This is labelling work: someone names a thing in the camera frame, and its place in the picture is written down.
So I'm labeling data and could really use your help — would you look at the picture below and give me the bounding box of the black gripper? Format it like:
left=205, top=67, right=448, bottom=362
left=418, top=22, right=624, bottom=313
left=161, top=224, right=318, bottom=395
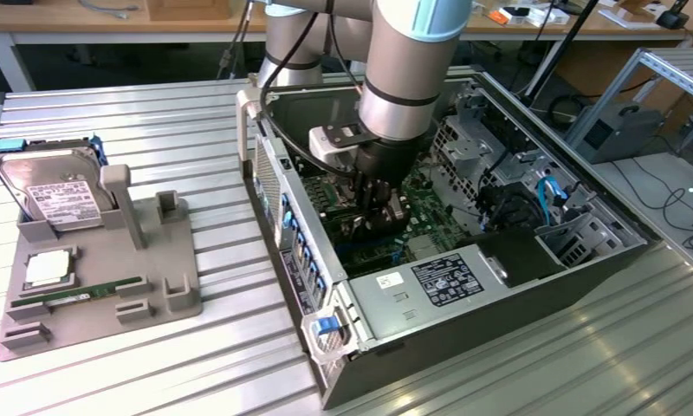
left=353, top=138, right=424, bottom=188

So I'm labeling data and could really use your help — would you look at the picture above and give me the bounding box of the silver perforated drive cage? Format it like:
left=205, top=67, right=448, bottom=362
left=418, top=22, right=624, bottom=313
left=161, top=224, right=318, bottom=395
left=432, top=114, right=561, bottom=205

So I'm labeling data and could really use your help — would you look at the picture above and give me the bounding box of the green motherboard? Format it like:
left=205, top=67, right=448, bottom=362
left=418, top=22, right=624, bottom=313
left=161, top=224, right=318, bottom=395
left=297, top=164, right=458, bottom=278

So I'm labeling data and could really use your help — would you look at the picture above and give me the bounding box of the silver chipset heatsink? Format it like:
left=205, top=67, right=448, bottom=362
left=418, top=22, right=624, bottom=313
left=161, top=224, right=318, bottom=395
left=406, top=236, right=441, bottom=257

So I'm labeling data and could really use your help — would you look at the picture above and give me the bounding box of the black plastic shroud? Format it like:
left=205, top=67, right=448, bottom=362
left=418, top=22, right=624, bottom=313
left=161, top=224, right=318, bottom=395
left=476, top=228, right=568, bottom=288

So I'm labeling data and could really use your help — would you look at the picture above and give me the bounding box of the grey power supply unit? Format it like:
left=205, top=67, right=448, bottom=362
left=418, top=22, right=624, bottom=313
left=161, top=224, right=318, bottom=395
left=345, top=244, right=513, bottom=343

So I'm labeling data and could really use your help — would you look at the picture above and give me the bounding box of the silver disk bay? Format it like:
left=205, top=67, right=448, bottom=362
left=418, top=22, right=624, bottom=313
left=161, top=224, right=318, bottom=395
left=533, top=206, right=634, bottom=270

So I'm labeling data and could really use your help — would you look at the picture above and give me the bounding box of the blue case latch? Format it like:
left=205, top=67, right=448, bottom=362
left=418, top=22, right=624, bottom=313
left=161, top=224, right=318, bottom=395
left=309, top=317, right=341, bottom=336

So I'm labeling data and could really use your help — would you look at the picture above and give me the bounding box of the black tripod pole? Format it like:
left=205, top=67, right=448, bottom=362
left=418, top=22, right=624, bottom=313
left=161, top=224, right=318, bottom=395
left=522, top=0, right=601, bottom=99

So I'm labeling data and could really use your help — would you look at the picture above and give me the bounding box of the grey device box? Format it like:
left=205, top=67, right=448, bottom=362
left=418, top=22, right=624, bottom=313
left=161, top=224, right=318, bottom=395
left=570, top=103, right=669, bottom=165

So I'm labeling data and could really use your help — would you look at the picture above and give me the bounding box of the white small box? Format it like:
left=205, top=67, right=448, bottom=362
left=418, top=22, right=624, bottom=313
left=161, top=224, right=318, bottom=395
left=524, top=8, right=570, bottom=26

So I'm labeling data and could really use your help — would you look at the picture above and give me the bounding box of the grey and black PC case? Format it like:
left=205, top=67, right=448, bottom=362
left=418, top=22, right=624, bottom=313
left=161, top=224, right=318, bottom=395
left=234, top=71, right=665, bottom=411

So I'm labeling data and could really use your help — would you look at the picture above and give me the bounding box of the grey plastic parts rack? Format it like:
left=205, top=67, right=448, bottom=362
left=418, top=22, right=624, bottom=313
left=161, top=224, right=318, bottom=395
left=0, top=164, right=203, bottom=363

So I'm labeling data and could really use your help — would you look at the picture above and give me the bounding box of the wooden box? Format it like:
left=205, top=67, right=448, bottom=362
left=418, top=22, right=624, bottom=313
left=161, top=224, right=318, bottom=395
left=146, top=0, right=231, bottom=22

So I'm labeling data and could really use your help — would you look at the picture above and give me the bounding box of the hard disk with blue caddy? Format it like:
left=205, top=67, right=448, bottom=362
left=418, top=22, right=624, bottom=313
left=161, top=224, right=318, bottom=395
left=0, top=134, right=119, bottom=233

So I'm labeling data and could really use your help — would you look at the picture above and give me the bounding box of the black desk device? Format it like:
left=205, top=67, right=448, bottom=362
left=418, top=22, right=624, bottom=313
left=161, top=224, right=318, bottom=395
left=654, top=0, right=693, bottom=29

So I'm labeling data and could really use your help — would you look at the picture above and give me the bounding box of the green RAM stick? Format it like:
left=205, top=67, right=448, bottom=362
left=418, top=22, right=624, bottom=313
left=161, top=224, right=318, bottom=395
left=15, top=276, right=142, bottom=305

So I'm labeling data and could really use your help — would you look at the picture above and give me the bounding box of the silver CPU chip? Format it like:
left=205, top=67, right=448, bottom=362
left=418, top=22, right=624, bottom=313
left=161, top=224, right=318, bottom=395
left=22, top=252, right=74, bottom=287

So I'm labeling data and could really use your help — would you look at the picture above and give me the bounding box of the wooden desk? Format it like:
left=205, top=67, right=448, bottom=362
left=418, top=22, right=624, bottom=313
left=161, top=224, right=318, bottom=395
left=0, top=0, right=693, bottom=92

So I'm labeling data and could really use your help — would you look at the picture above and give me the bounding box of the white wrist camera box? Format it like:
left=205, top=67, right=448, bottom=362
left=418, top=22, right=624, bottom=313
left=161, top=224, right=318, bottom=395
left=308, top=124, right=364, bottom=171

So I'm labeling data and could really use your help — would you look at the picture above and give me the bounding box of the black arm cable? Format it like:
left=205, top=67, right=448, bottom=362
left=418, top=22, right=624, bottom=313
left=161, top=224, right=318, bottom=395
left=257, top=0, right=362, bottom=179

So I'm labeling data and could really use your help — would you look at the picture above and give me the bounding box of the blue disk wire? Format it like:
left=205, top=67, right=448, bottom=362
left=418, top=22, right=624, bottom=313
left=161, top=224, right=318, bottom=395
left=534, top=175, right=568, bottom=229

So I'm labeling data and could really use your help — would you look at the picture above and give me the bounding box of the hanging grey cable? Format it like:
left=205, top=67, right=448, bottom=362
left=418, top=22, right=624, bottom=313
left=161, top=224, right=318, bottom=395
left=215, top=0, right=255, bottom=81

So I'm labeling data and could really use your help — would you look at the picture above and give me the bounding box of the black cable tangle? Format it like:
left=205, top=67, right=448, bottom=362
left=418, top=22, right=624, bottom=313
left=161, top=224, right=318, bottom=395
left=610, top=155, right=693, bottom=257

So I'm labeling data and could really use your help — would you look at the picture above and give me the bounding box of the aluminium profile frame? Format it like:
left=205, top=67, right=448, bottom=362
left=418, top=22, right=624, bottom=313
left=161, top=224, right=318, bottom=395
left=562, top=46, right=693, bottom=153

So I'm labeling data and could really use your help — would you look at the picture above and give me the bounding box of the coiled grey cable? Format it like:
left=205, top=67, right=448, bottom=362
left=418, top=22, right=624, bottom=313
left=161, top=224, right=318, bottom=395
left=78, top=0, right=142, bottom=19

